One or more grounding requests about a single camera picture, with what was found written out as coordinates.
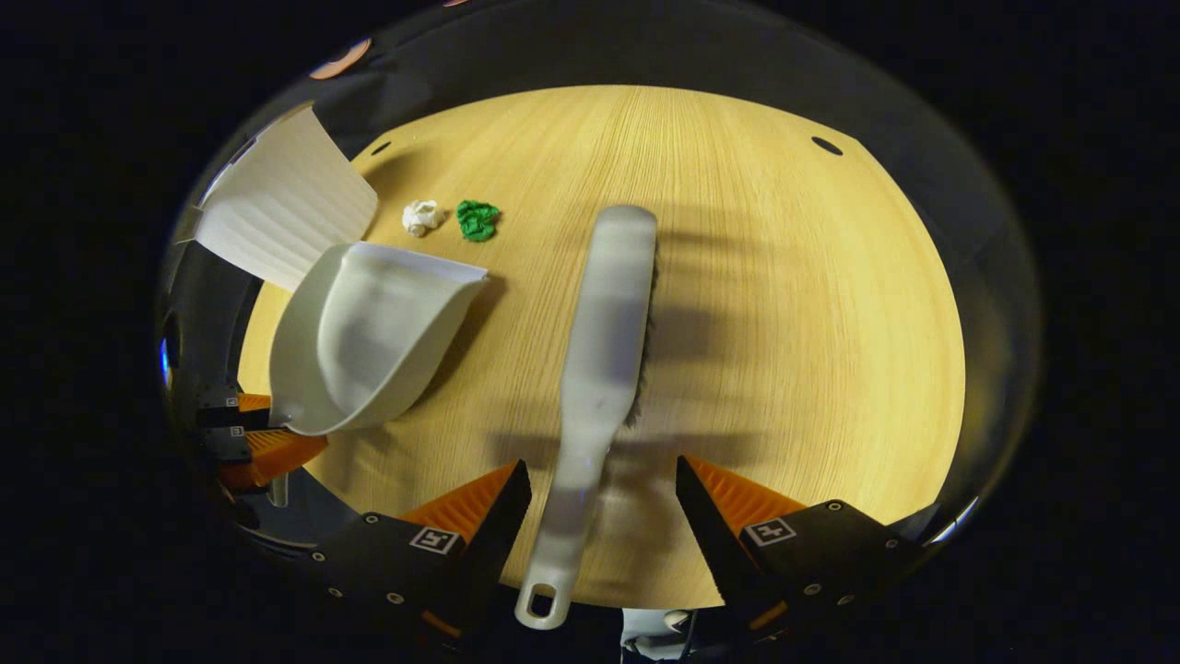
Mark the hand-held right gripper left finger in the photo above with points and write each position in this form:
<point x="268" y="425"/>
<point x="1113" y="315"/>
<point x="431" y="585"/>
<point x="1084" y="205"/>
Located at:
<point x="498" y="535"/>

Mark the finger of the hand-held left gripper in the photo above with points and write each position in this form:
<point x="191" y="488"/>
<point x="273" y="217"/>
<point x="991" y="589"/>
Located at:
<point x="221" y="406"/>
<point x="277" y="452"/>

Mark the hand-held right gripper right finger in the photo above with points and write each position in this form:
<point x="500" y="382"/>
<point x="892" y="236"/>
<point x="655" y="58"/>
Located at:
<point x="714" y="544"/>

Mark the white plastic dustpan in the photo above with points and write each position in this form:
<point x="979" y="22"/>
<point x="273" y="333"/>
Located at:
<point x="369" y="341"/>

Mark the white ribbed garbage bin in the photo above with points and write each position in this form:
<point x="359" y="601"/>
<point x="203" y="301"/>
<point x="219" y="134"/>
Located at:
<point x="277" y="203"/>

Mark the small white broom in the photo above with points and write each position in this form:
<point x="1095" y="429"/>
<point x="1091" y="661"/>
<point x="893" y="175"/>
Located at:
<point x="604" y="323"/>

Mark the white paper trash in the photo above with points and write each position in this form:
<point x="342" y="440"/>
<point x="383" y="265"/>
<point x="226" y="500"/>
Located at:
<point x="422" y="218"/>

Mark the green paper trash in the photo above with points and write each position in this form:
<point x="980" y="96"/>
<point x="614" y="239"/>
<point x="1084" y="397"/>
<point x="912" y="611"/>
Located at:
<point x="477" y="221"/>

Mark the wooden desktop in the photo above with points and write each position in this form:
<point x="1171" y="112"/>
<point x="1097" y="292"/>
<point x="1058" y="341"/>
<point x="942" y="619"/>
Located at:
<point x="784" y="323"/>

